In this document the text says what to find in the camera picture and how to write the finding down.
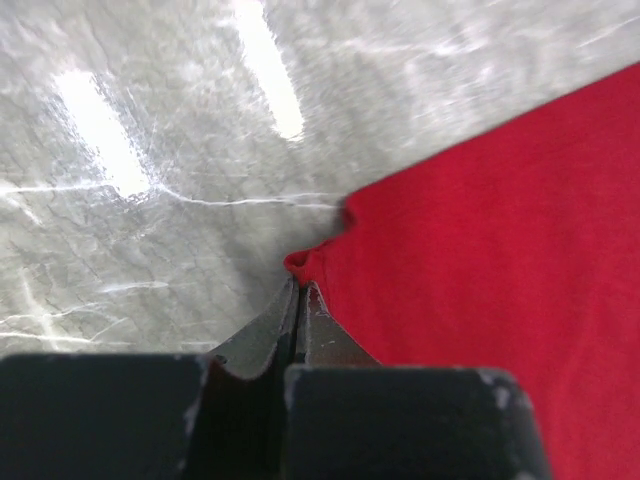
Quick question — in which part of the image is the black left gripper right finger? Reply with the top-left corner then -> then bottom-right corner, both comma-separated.
284,285 -> 552,479

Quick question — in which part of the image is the bright red t shirt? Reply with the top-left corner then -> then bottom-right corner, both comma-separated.
285,65 -> 639,479

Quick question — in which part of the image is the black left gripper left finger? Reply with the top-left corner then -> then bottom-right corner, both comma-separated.
1,280 -> 299,479

